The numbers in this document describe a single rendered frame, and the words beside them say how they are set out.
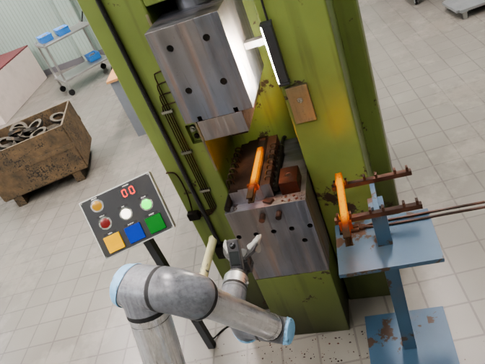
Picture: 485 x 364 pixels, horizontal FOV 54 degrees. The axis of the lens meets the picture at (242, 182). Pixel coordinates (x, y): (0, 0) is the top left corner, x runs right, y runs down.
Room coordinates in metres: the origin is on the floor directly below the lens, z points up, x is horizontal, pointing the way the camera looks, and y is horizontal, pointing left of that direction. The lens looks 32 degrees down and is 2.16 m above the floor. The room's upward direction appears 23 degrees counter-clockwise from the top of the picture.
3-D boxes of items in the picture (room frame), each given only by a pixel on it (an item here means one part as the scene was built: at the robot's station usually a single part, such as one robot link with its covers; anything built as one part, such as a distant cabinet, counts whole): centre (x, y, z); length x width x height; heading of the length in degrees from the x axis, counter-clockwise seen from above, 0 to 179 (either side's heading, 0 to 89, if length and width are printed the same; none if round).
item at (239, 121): (2.00, -0.09, 1.32); 0.42 x 0.20 x 0.10; 159
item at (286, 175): (1.80, -0.20, 0.95); 0.12 x 0.09 x 0.07; 159
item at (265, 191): (2.00, -0.09, 0.96); 0.42 x 0.20 x 0.09; 159
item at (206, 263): (1.85, 0.34, 0.62); 0.44 x 0.05 x 0.05; 159
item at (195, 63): (1.99, -0.13, 1.56); 0.42 x 0.39 x 0.40; 159
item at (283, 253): (1.99, -0.14, 0.69); 0.56 x 0.38 x 0.45; 159
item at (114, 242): (1.80, 0.63, 1.01); 0.07 x 0.05 x 0.07; 94
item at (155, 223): (1.81, 0.43, 1.01); 0.07 x 0.05 x 0.07; 94
